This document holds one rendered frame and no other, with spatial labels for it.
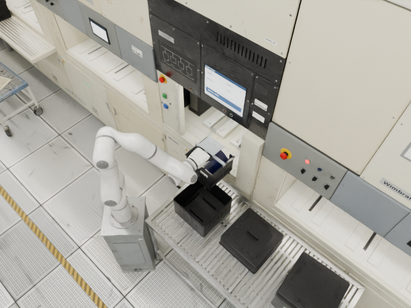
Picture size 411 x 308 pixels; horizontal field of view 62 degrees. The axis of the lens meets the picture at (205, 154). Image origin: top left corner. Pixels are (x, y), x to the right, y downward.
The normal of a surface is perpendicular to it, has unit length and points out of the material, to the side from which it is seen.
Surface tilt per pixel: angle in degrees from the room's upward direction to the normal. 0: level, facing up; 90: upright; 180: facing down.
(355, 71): 90
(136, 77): 0
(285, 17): 87
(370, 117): 90
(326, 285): 0
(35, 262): 0
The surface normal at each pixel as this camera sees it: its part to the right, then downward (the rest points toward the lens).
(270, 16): -0.67, 0.59
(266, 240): 0.01, -0.59
